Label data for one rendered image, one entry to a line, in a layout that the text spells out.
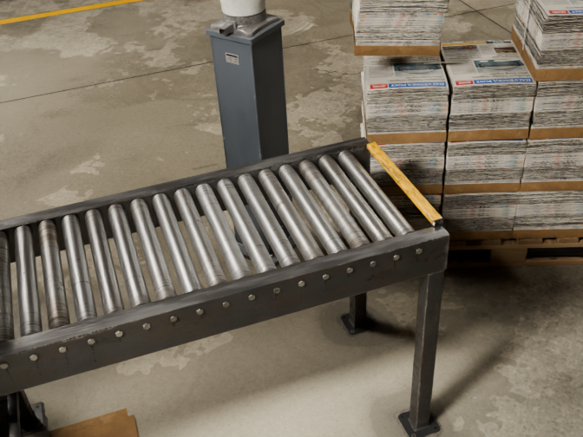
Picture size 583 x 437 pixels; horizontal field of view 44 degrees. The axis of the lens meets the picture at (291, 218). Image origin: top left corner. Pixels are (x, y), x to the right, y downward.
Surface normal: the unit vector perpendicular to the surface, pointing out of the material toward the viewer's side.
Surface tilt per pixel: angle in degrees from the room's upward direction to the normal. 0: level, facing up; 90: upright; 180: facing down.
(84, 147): 0
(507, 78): 1
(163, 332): 90
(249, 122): 90
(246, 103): 90
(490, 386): 0
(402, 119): 90
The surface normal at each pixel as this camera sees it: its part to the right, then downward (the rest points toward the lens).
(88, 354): 0.33, 0.55
